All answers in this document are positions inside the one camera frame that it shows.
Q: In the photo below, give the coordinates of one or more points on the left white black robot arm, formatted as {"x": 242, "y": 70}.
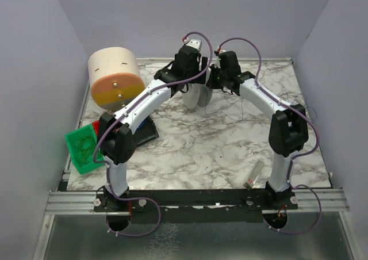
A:
{"x": 115, "y": 134}

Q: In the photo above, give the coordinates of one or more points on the grey plastic cable spool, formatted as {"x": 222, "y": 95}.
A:
{"x": 197, "y": 95}

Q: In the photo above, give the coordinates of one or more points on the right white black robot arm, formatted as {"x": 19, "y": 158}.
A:
{"x": 288, "y": 131}

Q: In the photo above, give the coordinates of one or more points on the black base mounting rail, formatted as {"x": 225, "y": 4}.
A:
{"x": 194, "y": 206}

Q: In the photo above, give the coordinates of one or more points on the grey metal clip tool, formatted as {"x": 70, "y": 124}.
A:
{"x": 254, "y": 174}

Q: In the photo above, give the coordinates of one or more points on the beige layered cylinder model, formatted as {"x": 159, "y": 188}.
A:
{"x": 114, "y": 77}

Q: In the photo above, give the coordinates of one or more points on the red plastic bin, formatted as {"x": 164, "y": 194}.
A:
{"x": 95, "y": 126}

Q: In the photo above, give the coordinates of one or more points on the aluminium extrusion frame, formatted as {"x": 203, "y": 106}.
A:
{"x": 82, "y": 202}

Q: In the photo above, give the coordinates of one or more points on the green plastic bin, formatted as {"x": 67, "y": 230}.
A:
{"x": 81, "y": 144}

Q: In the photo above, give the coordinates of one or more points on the black plastic bin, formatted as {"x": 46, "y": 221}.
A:
{"x": 146, "y": 132}

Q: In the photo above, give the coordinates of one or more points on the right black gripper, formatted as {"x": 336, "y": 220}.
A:
{"x": 214, "y": 77}

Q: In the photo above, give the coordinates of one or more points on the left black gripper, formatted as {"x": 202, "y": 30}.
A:
{"x": 203, "y": 65}

